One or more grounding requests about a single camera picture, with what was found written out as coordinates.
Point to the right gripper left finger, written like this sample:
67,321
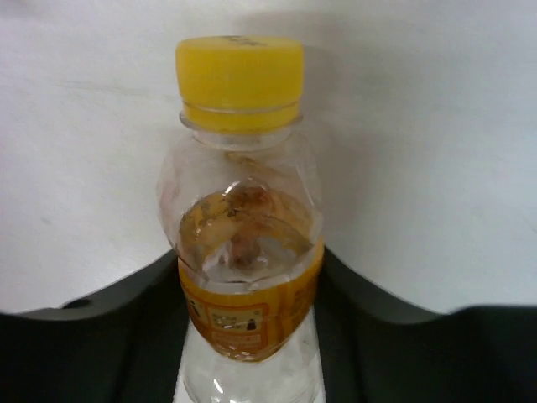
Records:
122,343

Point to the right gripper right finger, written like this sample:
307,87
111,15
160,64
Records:
375,347

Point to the clear bottle yellow cap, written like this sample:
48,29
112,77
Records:
240,204

